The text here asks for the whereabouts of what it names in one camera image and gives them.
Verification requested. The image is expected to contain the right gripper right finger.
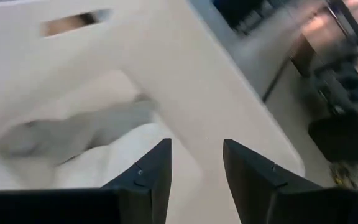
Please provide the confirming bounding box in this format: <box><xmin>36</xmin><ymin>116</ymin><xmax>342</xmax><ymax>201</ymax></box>
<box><xmin>223</xmin><ymin>139</ymin><xmax>323</xmax><ymax>224</ymax></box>

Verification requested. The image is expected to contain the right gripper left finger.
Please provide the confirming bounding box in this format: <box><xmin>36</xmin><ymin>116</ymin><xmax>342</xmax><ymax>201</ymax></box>
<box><xmin>101</xmin><ymin>139</ymin><xmax>172</xmax><ymax>224</ymax></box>

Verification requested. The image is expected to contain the white cloth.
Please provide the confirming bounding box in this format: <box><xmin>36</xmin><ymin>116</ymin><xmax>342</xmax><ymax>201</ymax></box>
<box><xmin>51</xmin><ymin>123</ymin><xmax>202</xmax><ymax>190</ymax></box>

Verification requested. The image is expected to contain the grey garment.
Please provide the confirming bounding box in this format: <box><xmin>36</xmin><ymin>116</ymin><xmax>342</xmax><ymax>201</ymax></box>
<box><xmin>0</xmin><ymin>98</ymin><xmax>158</xmax><ymax>166</ymax></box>

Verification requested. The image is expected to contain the white plastic laundry basket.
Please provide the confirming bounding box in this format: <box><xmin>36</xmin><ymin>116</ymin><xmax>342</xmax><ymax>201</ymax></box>
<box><xmin>0</xmin><ymin>0</ymin><xmax>306</xmax><ymax>224</ymax></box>

